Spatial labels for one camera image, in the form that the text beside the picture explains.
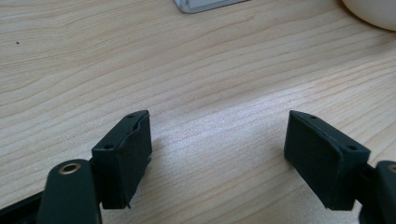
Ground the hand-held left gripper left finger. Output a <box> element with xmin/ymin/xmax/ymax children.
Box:
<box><xmin>91</xmin><ymin>109</ymin><xmax>153</xmax><ymax>210</ymax></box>

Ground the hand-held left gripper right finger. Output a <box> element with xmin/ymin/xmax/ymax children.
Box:
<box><xmin>283</xmin><ymin>109</ymin><xmax>372</xmax><ymax>211</ymax></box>

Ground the cream round bowl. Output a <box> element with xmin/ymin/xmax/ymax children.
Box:
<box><xmin>340</xmin><ymin>0</ymin><xmax>396</xmax><ymax>33</ymax></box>

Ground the silver flat device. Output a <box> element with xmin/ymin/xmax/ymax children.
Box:
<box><xmin>173</xmin><ymin>0</ymin><xmax>250</xmax><ymax>15</ymax></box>

